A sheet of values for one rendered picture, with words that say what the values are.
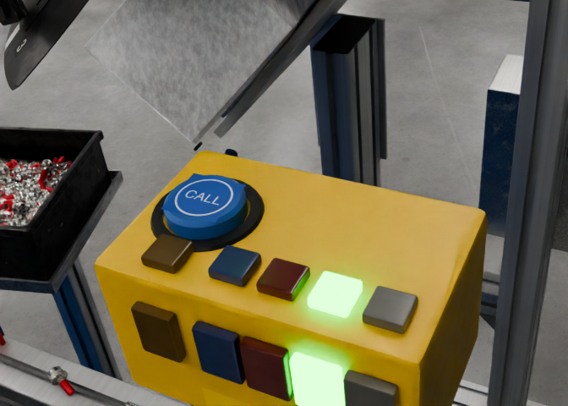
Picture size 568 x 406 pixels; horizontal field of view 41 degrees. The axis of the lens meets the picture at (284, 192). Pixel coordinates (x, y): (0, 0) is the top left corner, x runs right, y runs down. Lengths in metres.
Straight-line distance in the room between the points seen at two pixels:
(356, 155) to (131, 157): 1.55
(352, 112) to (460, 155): 1.39
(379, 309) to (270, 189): 0.10
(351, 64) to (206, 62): 0.21
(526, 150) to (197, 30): 0.37
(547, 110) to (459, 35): 2.11
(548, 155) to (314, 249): 0.52
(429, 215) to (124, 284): 0.14
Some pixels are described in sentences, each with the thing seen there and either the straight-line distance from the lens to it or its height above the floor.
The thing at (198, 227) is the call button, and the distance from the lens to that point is 0.35.
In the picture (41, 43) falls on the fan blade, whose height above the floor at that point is 0.98.
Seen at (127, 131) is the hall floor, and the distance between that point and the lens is 2.54.
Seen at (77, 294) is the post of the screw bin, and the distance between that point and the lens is 0.88.
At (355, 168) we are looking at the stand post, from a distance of 0.92.
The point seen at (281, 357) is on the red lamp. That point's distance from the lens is 0.32.
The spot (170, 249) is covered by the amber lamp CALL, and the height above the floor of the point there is 1.08.
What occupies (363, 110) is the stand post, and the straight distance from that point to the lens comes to 0.91.
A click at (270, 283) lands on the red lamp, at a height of 1.08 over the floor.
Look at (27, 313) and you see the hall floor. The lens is 1.98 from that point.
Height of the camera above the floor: 1.30
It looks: 38 degrees down
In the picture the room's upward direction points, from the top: 7 degrees counter-clockwise
